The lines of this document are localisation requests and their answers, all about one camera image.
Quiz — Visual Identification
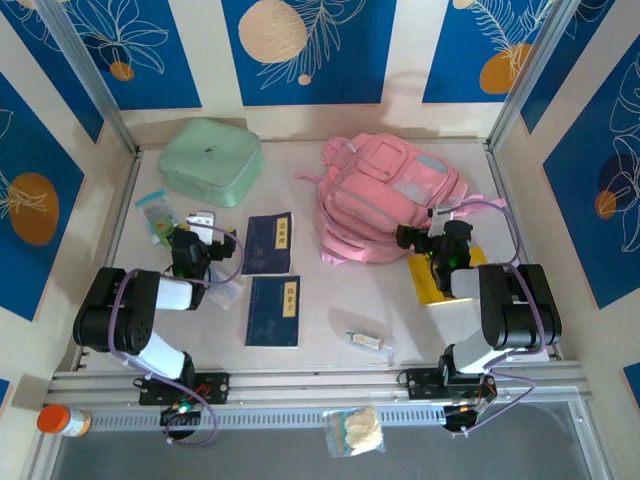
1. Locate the blue book three-character yellow label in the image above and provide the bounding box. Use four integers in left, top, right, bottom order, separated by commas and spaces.
241, 211, 295, 277

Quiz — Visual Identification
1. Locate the clear ruler set pouch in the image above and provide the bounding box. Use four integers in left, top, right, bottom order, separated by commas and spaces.
203, 267, 247, 310

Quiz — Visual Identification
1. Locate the pink student backpack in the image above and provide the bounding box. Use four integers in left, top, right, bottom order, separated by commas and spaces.
294, 133, 506, 265

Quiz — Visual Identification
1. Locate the yellow paper booklet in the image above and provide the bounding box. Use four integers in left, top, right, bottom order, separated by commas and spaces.
405, 244, 489, 307

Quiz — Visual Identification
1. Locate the blue book white title label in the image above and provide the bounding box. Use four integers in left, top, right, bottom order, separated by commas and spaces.
244, 275, 302, 349

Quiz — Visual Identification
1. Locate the small clear tube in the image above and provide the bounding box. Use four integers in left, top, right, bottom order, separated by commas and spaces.
343, 328, 395, 353

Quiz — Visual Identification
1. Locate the green toy blister pack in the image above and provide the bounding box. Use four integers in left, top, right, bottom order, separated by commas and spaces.
134, 188, 187, 246

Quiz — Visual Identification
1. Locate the clear bag of white pieces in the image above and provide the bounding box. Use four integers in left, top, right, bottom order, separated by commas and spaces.
322, 405, 387, 457

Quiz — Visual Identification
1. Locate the small green stationery item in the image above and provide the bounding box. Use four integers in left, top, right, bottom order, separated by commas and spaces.
152, 219, 177, 247

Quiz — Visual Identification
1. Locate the mint green zip pouch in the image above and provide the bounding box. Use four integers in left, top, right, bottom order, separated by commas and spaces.
157, 117, 265, 210

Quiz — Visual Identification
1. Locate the black controller board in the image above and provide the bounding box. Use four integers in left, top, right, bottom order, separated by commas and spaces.
159, 403, 205, 442
442, 402, 496, 437

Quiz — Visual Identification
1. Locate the orange-lid bottle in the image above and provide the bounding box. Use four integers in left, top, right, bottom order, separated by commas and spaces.
36, 403, 93, 439

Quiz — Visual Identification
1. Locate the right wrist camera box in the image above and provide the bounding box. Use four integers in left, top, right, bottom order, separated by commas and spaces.
428, 203, 455, 237

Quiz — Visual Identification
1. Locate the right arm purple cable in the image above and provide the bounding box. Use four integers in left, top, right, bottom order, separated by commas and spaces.
447, 197, 547, 437

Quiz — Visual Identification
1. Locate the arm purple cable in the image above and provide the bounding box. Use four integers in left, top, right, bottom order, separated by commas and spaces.
447, 197, 547, 437
110, 225, 245, 447

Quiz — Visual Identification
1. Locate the aluminium side rail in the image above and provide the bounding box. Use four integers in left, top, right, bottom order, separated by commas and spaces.
483, 142, 564, 361
71, 149, 145, 372

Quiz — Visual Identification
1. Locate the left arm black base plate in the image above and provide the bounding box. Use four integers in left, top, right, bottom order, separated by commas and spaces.
138, 372, 231, 406

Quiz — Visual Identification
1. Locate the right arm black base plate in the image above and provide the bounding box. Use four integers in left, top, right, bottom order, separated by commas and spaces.
399, 367, 496, 401

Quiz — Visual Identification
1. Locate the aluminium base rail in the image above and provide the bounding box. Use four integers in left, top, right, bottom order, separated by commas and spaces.
47, 362, 594, 401

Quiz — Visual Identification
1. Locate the grey slotted cable duct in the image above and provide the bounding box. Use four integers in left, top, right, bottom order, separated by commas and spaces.
89, 403, 451, 432

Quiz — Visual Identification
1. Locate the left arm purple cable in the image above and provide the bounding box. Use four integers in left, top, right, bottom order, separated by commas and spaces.
110, 225, 245, 447

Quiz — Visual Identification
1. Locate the aluminium frame post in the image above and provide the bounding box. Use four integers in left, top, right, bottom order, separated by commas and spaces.
37, 0, 140, 157
485, 0, 577, 152

